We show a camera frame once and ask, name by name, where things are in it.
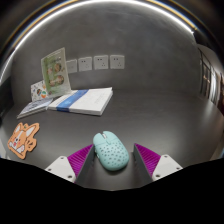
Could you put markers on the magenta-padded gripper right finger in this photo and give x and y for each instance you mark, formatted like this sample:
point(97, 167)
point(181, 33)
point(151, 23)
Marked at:
point(165, 166)

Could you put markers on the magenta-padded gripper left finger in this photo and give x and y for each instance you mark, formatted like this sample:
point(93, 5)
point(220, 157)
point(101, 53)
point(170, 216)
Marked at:
point(63, 166)

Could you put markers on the mint green perforated computer mouse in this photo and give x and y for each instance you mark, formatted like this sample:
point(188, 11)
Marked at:
point(111, 151)

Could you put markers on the orange corgi-shaped mouse pad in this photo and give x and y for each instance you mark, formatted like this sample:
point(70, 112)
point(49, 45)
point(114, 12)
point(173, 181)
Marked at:
point(22, 140)

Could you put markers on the thin grey patterned book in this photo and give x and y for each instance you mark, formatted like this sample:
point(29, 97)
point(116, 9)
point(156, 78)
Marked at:
point(33, 107)

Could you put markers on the white book with blue band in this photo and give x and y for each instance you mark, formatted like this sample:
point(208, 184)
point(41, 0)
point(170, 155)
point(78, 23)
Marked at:
point(86, 100)

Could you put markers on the small white illustrated card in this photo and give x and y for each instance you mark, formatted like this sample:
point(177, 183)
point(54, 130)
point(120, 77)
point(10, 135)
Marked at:
point(37, 90)

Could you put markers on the green printed standing booklet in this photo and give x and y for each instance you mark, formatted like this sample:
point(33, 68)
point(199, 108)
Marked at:
point(56, 72)

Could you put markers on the dark framed glass partition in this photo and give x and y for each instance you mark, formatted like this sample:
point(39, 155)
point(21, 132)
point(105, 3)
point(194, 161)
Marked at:
point(208, 80)

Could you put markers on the white ceiling light strip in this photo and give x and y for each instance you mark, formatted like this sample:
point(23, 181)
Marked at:
point(83, 4)

